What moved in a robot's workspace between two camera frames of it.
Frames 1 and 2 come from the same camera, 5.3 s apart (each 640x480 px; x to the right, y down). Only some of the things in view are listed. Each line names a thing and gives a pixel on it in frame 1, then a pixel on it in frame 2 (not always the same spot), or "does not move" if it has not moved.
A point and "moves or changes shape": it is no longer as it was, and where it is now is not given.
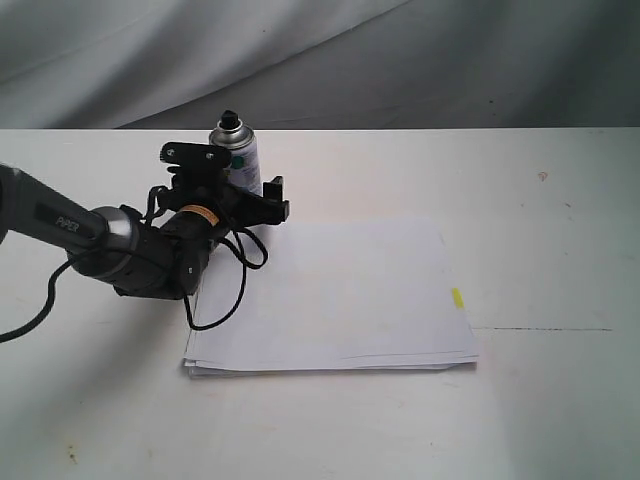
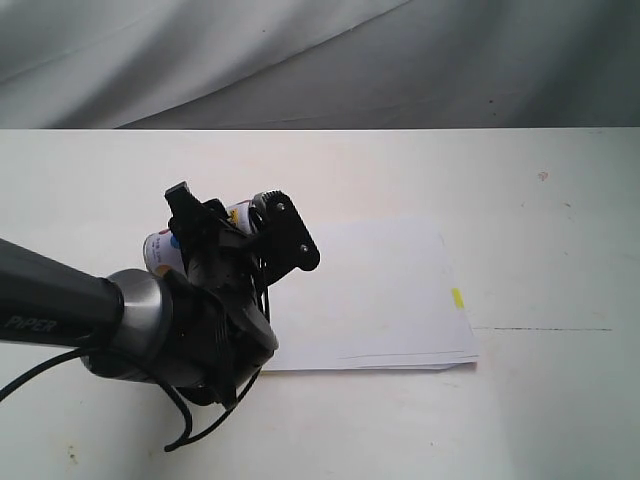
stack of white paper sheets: [369, 296] does not move
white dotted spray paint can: [240, 141] moves or changes shape
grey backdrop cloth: [320, 64] does not move
